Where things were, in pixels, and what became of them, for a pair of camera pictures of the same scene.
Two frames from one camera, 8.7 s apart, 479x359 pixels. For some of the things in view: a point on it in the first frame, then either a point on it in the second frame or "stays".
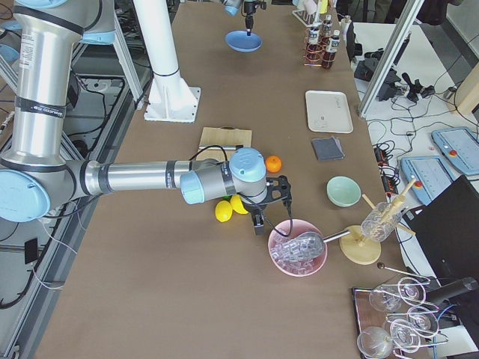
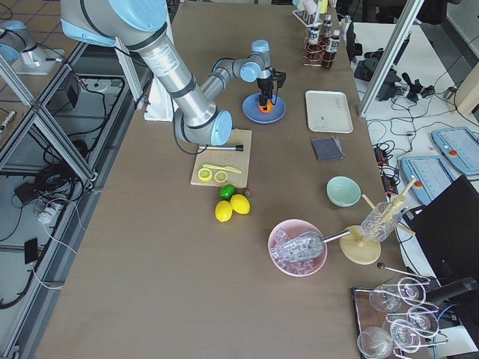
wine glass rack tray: [396, 318] stays
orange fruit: [273, 164] → [269, 108]
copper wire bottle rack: [313, 52] stays
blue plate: [239, 40] → [250, 108]
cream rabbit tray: [328, 111] stays
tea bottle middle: [326, 34] stays
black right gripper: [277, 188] → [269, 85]
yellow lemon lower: [223, 211] stays
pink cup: [310, 6] stays
